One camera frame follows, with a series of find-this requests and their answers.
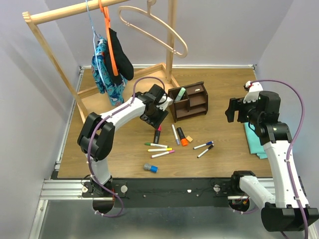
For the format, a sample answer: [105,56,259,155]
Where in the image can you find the folded teal cloth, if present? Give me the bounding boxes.
[244,122,267,159]

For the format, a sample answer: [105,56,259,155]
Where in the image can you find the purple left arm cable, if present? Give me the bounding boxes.
[86,76,167,218]

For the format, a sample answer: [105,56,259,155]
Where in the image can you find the black cap whiteboard marker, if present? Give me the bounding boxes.
[197,144,214,158]

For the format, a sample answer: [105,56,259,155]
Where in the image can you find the orange black highlighter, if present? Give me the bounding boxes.
[176,127,188,146]

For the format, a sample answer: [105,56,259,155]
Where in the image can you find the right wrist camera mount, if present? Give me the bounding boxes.
[243,81,263,104]

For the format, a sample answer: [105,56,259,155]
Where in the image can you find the blue cap whiteboard marker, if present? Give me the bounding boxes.
[193,141,214,150]

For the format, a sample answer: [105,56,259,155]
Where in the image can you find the green cap white marker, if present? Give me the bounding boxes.
[144,142,168,148]

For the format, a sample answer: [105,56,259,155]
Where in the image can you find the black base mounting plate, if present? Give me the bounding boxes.
[81,177,252,212]

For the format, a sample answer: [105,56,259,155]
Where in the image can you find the black garment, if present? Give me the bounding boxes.
[103,29,134,85]

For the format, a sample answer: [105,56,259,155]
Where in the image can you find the blue patterned shorts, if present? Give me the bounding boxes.
[91,37,128,107]

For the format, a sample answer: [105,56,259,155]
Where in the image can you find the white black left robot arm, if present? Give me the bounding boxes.
[77,84,173,197]

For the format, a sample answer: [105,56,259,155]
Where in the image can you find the pale green highlighter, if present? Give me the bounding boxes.
[174,87,186,102]

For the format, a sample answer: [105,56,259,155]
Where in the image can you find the light blue wire hanger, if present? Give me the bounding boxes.
[85,0,106,86]

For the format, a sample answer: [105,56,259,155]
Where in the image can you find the lavender cap white marker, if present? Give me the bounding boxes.
[171,124,180,145]

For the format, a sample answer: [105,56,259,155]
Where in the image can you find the aluminium frame rail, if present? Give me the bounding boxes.
[29,179,113,239]

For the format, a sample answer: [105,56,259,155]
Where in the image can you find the small tan eraser block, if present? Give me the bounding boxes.
[186,136,193,142]

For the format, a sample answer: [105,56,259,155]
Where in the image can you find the brown wooden desk organizer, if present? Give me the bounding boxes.
[168,82,208,122]

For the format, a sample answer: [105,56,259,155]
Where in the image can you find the pink black highlighter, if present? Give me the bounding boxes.
[153,125,161,144]

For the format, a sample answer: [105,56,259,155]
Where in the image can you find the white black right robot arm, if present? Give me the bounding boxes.
[225,91,319,232]

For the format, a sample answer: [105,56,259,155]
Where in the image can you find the wooden clothes hanger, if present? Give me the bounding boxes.
[118,0,188,59]

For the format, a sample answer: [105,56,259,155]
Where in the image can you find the yellow cap white marker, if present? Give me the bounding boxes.
[147,148,172,152]

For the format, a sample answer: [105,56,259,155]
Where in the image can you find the wooden clothes rack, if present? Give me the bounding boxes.
[22,0,188,121]

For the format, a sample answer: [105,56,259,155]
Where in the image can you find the orange plastic hanger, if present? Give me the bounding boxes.
[98,0,119,76]

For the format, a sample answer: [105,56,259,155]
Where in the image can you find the pink cap white marker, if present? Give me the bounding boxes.
[151,150,175,159]

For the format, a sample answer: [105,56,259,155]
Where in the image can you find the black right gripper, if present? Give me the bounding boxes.
[225,95,263,125]

